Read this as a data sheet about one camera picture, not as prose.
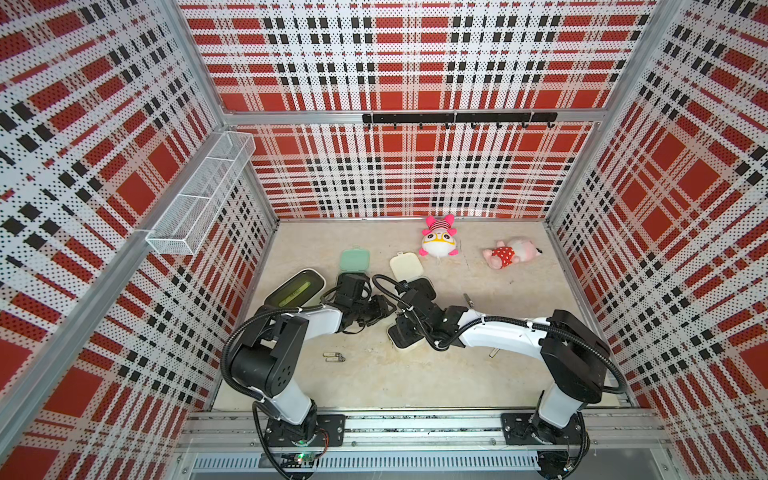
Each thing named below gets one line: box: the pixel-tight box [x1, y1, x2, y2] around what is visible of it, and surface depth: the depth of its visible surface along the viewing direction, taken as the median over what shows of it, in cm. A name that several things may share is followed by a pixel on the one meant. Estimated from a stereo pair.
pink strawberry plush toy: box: [482, 238, 543, 270], surface depth 106 cm
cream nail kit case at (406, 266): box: [389, 252, 424, 281], surface depth 108 cm
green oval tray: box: [263, 268, 327, 309], surface depth 95 cm
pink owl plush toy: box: [419, 214, 459, 258], surface depth 109 cm
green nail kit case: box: [340, 248, 370, 271], surface depth 113 cm
